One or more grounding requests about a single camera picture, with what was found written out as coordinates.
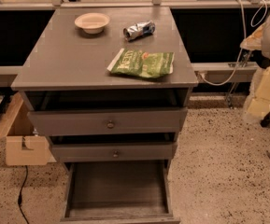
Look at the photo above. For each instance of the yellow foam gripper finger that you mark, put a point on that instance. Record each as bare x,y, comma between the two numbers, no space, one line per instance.
253,41
257,104

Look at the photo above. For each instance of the green jalapeno chip bag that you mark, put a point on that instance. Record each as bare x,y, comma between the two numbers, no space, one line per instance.
139,63

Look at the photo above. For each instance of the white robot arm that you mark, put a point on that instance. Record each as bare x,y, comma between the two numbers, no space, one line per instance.
265,51

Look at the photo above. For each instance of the grey top drawer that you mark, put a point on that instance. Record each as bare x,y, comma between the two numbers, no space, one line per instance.
93,122

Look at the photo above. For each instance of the grey drawer cabinet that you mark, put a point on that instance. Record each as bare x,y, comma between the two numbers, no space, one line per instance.
67,70

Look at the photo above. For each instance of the open grey bottom drawer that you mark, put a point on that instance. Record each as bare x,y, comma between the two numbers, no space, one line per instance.
118,192

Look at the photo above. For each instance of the grey middle drawer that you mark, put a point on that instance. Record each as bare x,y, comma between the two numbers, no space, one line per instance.
114,152

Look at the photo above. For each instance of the crushed silver blue can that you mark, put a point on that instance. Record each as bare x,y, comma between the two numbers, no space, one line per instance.
138,30

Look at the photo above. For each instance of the white paper bowl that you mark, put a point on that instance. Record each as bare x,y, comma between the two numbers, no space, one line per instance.
92,23

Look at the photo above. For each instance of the cardboard box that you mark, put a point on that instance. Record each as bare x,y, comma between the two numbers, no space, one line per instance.
23,145

